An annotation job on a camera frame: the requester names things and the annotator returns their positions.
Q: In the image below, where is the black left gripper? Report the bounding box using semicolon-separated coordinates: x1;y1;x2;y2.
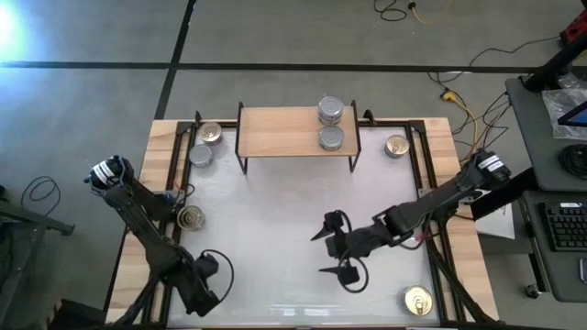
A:
176;253;221;318

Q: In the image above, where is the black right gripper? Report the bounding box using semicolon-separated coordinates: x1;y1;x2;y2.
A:
310;211;391;286

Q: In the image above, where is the gold-lid blue-label can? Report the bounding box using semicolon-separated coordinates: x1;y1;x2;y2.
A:
176;204;206;232
383;134;411;160
198;121;224;146
402;284;434;317

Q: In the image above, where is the wooden shelf black metal frame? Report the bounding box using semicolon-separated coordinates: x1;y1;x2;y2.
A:
234;101;362;175

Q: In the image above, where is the white paper sheet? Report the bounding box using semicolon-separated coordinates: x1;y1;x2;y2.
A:
471;192;517;240

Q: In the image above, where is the dark grey metal stand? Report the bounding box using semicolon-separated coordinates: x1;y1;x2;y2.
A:
0;185;77;330

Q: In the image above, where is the black support beam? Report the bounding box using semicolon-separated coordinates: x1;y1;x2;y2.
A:
470;167;537;221

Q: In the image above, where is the grey desk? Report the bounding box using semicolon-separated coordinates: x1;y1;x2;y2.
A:
520;190;587;303
504;75;587;193

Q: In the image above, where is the black keyboard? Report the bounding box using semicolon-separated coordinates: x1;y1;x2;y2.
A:
537;201;587;252

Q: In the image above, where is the black round coil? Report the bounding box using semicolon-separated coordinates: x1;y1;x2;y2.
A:
558;142;587;178

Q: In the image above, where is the clear plastic bag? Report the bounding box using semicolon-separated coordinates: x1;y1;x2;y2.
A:
541;86;587;141

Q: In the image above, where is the blue-screen tablet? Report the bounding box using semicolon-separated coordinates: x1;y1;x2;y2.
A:
557;100;587;128

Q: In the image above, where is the black stand pole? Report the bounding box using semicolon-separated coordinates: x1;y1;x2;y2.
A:
522;38;587;93

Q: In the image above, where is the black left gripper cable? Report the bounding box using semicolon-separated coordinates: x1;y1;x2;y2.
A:
200;248;236;304

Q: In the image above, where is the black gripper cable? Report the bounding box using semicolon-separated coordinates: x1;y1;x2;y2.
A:
334;209;371;294
200;248;236;304

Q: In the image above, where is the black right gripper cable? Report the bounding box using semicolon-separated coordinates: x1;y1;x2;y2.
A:
334;209;371;294

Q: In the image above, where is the black metal table frame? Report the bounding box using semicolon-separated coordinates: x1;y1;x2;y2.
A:
104;109;501;330

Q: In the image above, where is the yellow extension cord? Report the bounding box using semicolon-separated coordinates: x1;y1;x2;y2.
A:
438;89;481;164

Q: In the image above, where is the black floor cable loop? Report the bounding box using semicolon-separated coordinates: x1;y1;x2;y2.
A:
20;176;61;216

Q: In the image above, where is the yellow floor cable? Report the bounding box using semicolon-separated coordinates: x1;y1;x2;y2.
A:
410;2;453;27

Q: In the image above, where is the long black floor cable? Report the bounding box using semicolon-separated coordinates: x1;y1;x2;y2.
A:
468;35;561;69

